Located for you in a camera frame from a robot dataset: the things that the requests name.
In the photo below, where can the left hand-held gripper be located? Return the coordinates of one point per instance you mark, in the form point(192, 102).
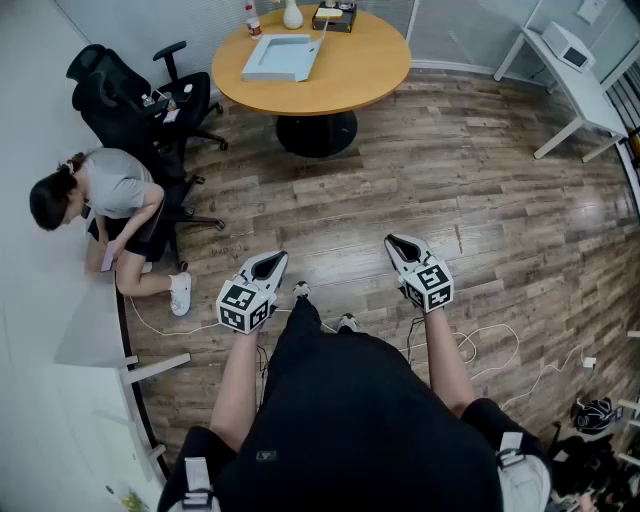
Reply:
point(245, 305)

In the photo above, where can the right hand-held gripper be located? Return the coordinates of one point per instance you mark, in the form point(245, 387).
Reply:
point(430, 287)

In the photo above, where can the light blue box item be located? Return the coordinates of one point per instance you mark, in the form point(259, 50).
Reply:
point(280, 60)

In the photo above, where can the person's left forearm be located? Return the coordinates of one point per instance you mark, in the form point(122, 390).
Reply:
point(236, 385)

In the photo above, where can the person's right forearm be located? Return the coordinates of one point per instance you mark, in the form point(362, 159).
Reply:
point(450, 365)

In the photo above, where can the person's left shoe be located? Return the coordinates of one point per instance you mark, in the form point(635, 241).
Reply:
point(302, 289)

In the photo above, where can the person's right shoe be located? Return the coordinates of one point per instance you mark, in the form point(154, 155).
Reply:
point(347, 322)

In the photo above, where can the person's black clothing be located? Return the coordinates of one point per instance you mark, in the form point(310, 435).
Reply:
point(350, 425)

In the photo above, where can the pink card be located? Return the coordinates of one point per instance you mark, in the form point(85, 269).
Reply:
point(171, 116)

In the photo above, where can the white curved desk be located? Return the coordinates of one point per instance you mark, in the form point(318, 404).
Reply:
point(90, 325)

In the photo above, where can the black office chair with headrest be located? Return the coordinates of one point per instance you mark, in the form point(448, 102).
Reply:
point(192, 95)

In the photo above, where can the round wooden table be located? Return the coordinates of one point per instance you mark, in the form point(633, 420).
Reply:
point(350, 70)

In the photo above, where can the white charger plug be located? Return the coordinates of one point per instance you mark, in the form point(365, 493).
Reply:
point(589, 362)

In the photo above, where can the small clear water bottle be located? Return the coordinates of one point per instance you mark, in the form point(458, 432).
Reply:
point(148, 100)

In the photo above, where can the white desk with legs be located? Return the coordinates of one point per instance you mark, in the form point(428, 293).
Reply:
point(580, 90)

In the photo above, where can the black helmet bag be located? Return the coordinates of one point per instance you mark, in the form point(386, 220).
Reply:
point(592, 415)

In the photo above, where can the black desk organizer tray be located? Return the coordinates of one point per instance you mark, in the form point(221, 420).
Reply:
point(334, 22)

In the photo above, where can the red label plastic bottle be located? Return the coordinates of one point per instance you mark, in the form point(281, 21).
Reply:
point(254, 22)

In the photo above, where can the white vase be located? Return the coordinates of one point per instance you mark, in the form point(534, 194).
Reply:
point(293, 15)

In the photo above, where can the grey backpack pouch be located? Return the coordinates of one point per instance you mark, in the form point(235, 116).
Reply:
point(525, 485)

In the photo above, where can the yellow notepad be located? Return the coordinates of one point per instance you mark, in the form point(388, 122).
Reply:
point(329, 12)

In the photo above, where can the white box appliance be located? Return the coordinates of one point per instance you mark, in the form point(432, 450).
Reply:
point(567, 47)

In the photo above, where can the small green plant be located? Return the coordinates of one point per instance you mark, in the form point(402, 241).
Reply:
point(134, 502)

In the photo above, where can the white shelf rack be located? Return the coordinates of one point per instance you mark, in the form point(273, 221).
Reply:
point(631, 415)

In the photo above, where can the pile of black bags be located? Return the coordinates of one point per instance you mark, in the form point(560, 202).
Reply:
point(590, 475)

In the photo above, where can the white paper sheet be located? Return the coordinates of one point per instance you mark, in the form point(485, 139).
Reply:
point(592, 10)

